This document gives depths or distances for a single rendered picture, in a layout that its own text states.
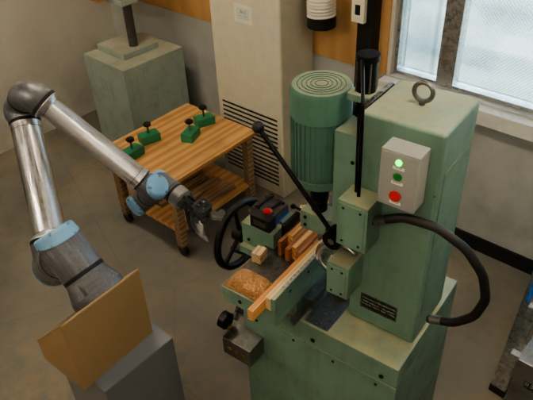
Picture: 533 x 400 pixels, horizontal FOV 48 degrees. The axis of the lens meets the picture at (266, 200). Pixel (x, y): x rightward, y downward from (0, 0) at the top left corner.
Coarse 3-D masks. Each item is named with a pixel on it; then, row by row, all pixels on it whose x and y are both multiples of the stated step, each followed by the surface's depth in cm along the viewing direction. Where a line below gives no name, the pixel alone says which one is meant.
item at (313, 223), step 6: (306, 204) 191; (306, 210) 188; (312, 210) 188; (330, 210) 187; (306, 216) 188; (312, 216) 187; (324, 216) 185; (330, 216) 185; (306, 222) 190; (312, 222) 188; (318, 222) 186; (330, 222) 183; (306, 228) 191; (312, 228) 189; (318, 228) 188; (324, 228) 186
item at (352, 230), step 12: (348, 192) 156; (372, 192) 156; (348, 204) 153; (360, 204) 152; (372, 204) 151; (348, 216) 154; (360, 216) 152; (372, 216) 153; (336, 228) 160; (348, 228) 157; (360, 228) 154; (372, 228) 156; (336, 240) 162; (348, 240) 159; (360, 240) 156; (372, 240) 160
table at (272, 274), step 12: (276, 252) 198; (252, 264) 194; (264, 264) 193; (276, 264) 193; (288, 264) 193; (264, 276) 189; (276, 276) 189; (312, 276) 190; (228, 288) 185; (300, 288) 185; (228, 300) 188; (240, 300) 184; (252, 300) 181; (288, 300) 181; (264, 312) 179; (276, 312) 177; (288, 312) 184; (276, 324) 180
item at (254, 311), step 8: (304, 256) 190; (296, 264) 187; (288, 272) 184; (280, 280) 182; (272, 288) 179; (264, 296) 177; (256, 304) 174; (264, 304) 176; (248, 312) 173; (256, 312) 174
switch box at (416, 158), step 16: (400, 144) 140; (416, 144) 140; (384, 160) 141; (416, 160) 135; (384, 176) 143; (416, 176) 138; (384, 192) 146; (400, 192) 143; (416, 192) 141; (400, 208) 145; (416, 208) 145
